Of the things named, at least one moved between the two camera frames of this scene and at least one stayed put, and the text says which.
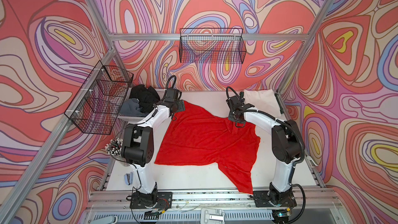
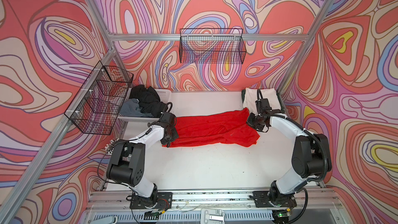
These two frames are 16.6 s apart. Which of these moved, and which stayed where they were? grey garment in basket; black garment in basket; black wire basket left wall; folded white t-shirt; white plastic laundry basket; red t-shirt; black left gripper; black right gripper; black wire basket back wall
Moved: red t-shirt; black left gripper; black right gripper
Stayed: black garment in basket; white plastic laundry basket; black wire basket left wall; black wire basket back wall; folded white t-shirt; grey garment in basket
